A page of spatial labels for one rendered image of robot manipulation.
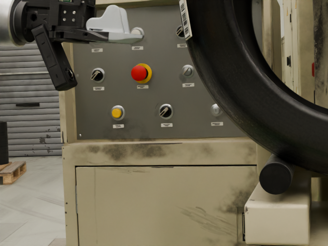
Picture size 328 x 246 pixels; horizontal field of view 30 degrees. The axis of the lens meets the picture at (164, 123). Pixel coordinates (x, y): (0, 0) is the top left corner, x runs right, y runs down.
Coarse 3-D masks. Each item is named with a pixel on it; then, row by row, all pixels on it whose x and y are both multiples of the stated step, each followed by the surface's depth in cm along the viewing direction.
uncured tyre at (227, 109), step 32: (192, 0) 87; (224, 0) 84; (192, 32) 88; (224, 32) 85; (224, 64) 85; (256, 64) 83; (224, 96) 88; (256, 96) 84; (288, 96) 83; (256, 128) 87; (288, 128) 84; (320, 128) 82; (288, 160) 89; (320, 160) 85
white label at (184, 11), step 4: (180, 0) 88; (184, 0) 86; (180, 4) 89; (184, 4) 86; (180, 8) 89; (184, 8) 86; (184, 12) 87; (184, 16) 87; (188, 16) 86; (184, 20) 88; (188, 20) 86; (184, 24) 88; (188, 24) 86; (184, 28) 89; (188, 28) 86; (184, 32) 89; (188, 32) 86; (188, 36) 87
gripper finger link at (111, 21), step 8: (112, 8) 98; (104, 16) 99; (112, 16) 98; (120, 16) 98; (88, 24) 99; (96, 24) 99; (104, 24) 99; (112, 24) 98; (120, 24) 98; (112, 32) 98; (120, 32) 98; (88, 40) 99; (112, 40) 98; (120, 40) 98; (128, 40) 98; (136, 40) 99
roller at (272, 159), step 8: (272, 160) 89; (280, 160) 89; (264, 168) 86; (272, 168) 85; (280, 168) 85; (288, 168) 86; (264, 176) 85; (272, 176) 85; (280, 176) 85; (288, 176) 85; (264, 184) 85; (272, 184) 85; (280, 184) 85; (288, 184) 85; (272, 192) 85; (280, 192) 85
